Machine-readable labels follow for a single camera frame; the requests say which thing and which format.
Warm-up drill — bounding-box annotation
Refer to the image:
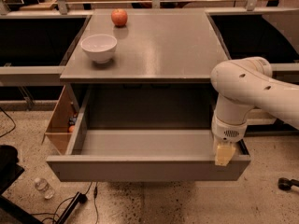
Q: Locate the small orange fruit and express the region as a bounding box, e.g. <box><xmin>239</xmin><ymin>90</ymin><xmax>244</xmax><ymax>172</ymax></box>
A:
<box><xmin>68</xmin><ymin>125</ymin><xmax>75</xmax><ymax>133</ymax></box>

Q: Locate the red apple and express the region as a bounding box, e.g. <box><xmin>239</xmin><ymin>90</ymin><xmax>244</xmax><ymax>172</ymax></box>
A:
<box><xmin>111</xmin><ymin>8</ymin><xmax>128</xmax><ymax>27</ymax></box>

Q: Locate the white bowl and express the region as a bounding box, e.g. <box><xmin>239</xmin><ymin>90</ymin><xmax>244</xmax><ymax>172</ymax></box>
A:
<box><xmin>80</xmin><ymin>34</ymin><xmax>118</xmax><ymax>63</ymax></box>

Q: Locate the black chair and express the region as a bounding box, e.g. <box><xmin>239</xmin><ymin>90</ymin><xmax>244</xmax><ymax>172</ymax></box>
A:
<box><xmin>0</xmin><ymin>145</ymin><xmax>43</xmax><ymax>224</ymax></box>

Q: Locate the blue small object in box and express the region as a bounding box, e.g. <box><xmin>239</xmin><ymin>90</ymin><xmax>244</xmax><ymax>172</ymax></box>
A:
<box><xmin>68</xmin><ymin>117</ymin><xmax>77</xmax><ymax>126</ymax></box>

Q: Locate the grey drawer cabinet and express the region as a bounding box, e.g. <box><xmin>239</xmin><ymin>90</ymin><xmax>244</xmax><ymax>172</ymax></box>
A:
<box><xmin>61</xmin><ymin>9</ymin><xmax>227</xmax><ymax>130</ymax></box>

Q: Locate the black cable at left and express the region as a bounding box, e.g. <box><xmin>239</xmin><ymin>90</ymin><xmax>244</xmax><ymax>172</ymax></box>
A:
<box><xmin>0</xmin><ymin>105</ymin><xmax>17</xmax><ymax>139</ymax></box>

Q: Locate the clear plastic water bottle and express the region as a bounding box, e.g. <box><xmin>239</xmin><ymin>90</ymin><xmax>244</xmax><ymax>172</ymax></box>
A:
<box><xmin>34</xmin><ymin>177</ymin><xmax>55</xmax><ymax>200</ymax></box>

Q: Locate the black caster wheel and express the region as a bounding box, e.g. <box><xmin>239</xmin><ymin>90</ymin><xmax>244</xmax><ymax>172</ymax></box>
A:
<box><xmin>278</xmin><ymin>177</ymin><xmax>299</xmax><ymax>190</ymax></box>

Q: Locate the cardboard box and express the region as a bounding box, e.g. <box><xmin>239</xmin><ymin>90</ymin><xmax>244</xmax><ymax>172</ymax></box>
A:
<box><xmin>45</xmin><ymin>87</ymin><xmax>76</xmax><ymax>155</ymax></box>

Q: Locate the black cable on floor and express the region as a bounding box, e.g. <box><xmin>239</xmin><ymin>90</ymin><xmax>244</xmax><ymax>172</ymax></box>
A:
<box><xmin>31</xmin><ymin>181</ymin><xmax>101</xmax><ymax>224</ymax></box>

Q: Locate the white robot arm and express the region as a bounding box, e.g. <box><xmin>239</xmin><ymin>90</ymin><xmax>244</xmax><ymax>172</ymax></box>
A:
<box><xmin>210</xmin><ymin>57</ymin><xmax>299</xmax><ymax>166</ymax></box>

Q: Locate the grey top drawer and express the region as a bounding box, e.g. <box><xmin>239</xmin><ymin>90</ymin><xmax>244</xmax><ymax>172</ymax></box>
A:
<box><xmin>47</xmin><ymin>90</ymin><xmax>250</xmax><ymax>182</ymax></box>

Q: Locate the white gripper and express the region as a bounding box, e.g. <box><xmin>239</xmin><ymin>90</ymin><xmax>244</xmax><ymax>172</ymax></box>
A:
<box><xmin>211</xmin><ymin>116</ymin><xmax>247</xmax><ymax>166</ymax></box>

